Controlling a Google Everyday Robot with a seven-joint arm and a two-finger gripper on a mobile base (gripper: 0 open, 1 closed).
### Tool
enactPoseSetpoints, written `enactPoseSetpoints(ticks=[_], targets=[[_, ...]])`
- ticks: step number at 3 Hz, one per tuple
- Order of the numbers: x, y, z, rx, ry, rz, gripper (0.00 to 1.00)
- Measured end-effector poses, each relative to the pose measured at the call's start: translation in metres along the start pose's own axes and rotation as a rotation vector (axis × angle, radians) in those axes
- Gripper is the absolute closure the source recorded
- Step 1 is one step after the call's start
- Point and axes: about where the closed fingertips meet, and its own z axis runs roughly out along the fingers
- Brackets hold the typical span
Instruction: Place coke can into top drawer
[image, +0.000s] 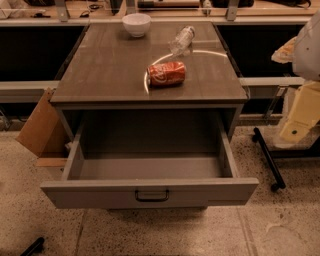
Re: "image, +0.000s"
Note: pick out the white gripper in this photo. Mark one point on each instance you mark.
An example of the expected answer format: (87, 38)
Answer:
(308, 53)

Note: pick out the red coke can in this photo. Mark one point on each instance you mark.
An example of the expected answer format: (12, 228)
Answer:
(166, 74)

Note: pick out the open grey top drawer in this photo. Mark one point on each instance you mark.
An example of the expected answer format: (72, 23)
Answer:
(116, 152)

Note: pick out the grey drawer cabinet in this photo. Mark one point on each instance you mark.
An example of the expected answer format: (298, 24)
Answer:
(109, 71)

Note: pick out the black base leg right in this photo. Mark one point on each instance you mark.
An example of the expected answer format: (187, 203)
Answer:
(279, 182)

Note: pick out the black base leg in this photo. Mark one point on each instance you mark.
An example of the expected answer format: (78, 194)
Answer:
(36, 247)
(279, 182)

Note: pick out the clear plastic water bottle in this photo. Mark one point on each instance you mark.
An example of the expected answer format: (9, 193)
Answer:
(182, 40)

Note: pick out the white ceramic bowl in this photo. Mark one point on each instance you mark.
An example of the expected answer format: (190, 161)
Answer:
(136, 24)

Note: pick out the brown cardboard piece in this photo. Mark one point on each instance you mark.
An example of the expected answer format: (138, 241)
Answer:
(43, 134)

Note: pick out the black base leg left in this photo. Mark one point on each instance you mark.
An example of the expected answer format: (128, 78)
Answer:
(36, 247)

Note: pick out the black drawer handle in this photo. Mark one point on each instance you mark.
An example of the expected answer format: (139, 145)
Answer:
(151, 196)

